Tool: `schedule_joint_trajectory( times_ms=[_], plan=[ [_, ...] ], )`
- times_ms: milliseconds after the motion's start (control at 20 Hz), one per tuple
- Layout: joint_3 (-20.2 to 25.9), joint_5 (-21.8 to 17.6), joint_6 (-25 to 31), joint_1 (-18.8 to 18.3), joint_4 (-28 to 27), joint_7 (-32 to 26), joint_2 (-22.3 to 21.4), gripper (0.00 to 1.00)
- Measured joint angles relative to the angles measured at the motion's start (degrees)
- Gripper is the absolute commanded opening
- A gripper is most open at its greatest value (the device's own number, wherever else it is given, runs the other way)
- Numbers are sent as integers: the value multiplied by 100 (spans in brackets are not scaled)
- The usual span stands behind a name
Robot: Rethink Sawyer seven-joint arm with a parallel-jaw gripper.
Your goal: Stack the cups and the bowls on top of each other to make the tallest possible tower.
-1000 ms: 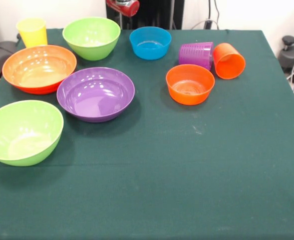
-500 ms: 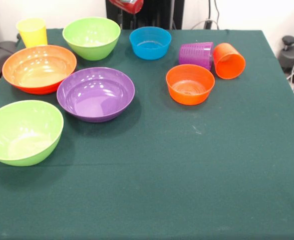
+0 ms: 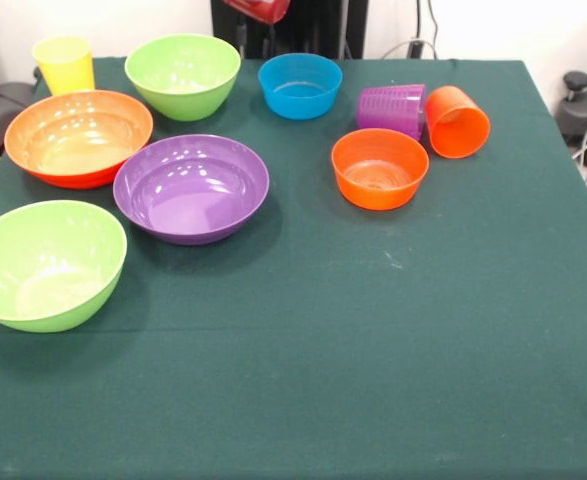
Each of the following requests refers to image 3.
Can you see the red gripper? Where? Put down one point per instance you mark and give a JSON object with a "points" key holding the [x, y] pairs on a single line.
{"points": [[263, 9]]}

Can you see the blue plastic bowl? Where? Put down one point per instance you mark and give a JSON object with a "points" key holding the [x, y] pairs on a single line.
{"points": [[298, 95]]}

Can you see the purple plastic cup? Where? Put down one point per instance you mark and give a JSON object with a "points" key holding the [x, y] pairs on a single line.
{"points": [[390, 110]]}

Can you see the small orange plastic bowl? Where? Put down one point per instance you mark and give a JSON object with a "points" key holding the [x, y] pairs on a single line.
{"points": [[380, 175]]}

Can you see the orange plastic cup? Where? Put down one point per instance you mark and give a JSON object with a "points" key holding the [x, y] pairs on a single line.
{"points": [[455, 125]]}

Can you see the lime green plastic bowl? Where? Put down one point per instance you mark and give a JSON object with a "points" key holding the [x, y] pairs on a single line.
{"points": [[48, 270], [183, 97]]}

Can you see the black clamp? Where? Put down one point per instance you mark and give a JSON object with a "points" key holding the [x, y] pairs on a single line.
{"points": [[415, 50]]}

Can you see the purple plastic bowl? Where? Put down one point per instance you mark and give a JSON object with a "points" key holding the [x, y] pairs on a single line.
{"points": [[189, 200]]}

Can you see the yellow plastic cup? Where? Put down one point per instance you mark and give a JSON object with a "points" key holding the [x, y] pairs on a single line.
{"points": [[68, 70]]}

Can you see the wide orange plastic bowl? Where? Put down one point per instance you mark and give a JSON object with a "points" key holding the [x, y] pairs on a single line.
{"points": [[73, 145]]}

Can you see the black office chair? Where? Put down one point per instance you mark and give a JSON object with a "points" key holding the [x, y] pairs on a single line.
{"points": [[3, 107]]}

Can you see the dark green tablecloth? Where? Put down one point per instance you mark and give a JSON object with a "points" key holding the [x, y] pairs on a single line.
{"points": [[323, 350]]}

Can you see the black stand with knob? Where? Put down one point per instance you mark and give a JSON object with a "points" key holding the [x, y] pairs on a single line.
{"points": [[580, 107]]}

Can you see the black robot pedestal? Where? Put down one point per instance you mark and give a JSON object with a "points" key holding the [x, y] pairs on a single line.
{"points": [[323, 30]]}

